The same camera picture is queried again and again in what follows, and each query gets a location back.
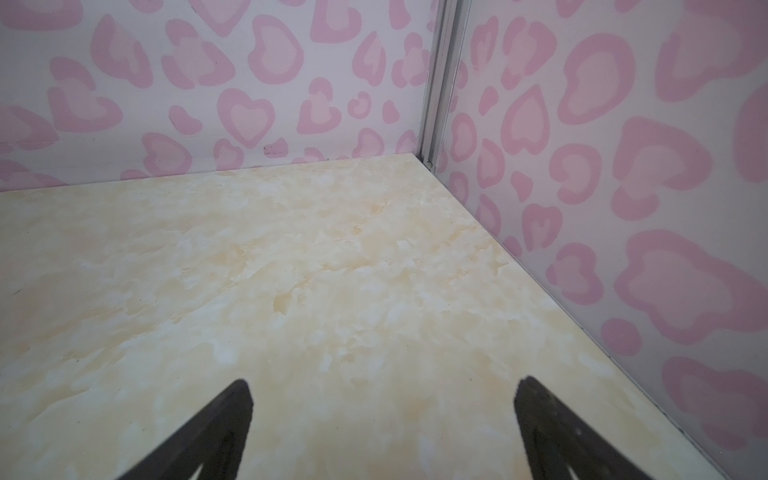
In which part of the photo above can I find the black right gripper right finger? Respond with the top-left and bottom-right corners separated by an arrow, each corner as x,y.
514,376 -> 651,480

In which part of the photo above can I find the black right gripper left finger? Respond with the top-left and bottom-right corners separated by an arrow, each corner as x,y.
121,379 -> 254,480

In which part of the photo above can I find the aluminium frame post back right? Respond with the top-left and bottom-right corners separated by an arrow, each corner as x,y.
415,0 -> 472,172

